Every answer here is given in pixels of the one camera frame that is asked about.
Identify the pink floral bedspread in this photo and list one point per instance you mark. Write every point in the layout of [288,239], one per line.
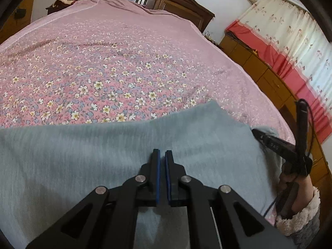
[116,57]

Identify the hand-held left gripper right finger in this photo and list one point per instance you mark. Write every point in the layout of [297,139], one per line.
[168,179]

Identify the person's right hand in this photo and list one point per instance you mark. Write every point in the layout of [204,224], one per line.
[303,189]

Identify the small black wardrobe object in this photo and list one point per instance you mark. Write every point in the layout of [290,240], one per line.
[20,13]

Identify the cream and red curtain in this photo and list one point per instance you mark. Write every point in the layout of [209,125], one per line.
[285,44]

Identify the long wooden cabinet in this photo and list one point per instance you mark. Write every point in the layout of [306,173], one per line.
[264,75]

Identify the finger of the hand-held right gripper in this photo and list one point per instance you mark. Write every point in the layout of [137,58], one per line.
[267,140]

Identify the wooden wardrobe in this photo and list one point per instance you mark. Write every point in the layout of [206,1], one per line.
[15,28]

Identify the grey pants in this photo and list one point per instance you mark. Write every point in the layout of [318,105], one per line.
[77,160]

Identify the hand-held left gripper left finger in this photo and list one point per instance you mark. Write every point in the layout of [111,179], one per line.
[158,176]

